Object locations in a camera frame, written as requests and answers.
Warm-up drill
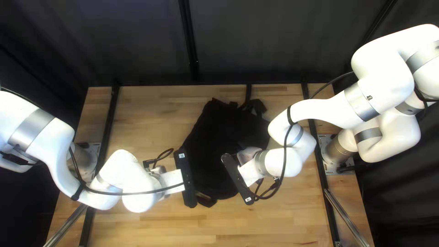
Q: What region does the black frame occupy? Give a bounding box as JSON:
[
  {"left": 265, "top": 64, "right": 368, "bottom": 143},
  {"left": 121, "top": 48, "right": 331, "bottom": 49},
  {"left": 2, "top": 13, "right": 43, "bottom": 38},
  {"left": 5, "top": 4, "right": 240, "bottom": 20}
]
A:
[{"left": 43, "top": 0, "right": 398, "bottom": 247}]

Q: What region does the black backpack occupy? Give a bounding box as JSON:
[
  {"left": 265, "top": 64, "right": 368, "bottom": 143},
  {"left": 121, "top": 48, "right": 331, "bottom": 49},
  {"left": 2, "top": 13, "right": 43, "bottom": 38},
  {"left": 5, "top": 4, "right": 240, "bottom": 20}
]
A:
[{"left": 178, "top": 97, "right": 276, "bottom": 208}]

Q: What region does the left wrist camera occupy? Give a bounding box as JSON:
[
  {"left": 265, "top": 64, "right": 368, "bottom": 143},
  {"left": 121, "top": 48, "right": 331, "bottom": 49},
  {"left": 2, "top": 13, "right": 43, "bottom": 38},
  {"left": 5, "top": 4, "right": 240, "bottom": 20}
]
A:
[{"left": 174, "top": 149, "right": 198, "bottom": 209}]

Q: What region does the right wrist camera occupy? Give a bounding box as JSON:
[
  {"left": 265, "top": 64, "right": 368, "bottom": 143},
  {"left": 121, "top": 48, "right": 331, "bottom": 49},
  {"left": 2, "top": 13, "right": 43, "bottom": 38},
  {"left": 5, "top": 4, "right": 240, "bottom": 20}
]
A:
[{"left": 221, "top": 153, "right": 255, "bottom": 206}]

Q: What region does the black cable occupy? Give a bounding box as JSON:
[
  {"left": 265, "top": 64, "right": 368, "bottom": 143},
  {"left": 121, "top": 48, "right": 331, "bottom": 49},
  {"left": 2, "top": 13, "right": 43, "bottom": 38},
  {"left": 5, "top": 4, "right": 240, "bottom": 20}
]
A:
[
  {"left": 252, "top": 71, "right": 356, "bottom": 201},
  {"left": 68, "top": 146, "right": 186, "bottom": 202}
]

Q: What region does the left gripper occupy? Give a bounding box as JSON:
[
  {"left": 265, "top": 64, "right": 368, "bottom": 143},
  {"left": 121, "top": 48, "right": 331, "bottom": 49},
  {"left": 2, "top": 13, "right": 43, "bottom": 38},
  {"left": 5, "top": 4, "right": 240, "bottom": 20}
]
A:
[{"left": 161, "top": 169, "right": 186, "bottom": 198}]

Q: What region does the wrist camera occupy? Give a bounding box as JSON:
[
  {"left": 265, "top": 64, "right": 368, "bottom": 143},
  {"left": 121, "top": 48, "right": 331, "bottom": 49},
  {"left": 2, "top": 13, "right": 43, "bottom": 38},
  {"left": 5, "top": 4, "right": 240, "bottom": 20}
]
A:
[
  {"left": 174, "top": 149, "right": 198, "bottom": 209},
  {"left": 221, "top": 153, "right": 255, "bottom": 206}
]

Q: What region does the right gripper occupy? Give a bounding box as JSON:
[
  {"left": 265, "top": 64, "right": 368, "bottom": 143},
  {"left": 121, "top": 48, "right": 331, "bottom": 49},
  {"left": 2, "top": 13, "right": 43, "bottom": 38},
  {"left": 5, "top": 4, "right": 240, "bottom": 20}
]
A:
[{"left": 237, "top": 147, "right": 262, "bottom": 188}]

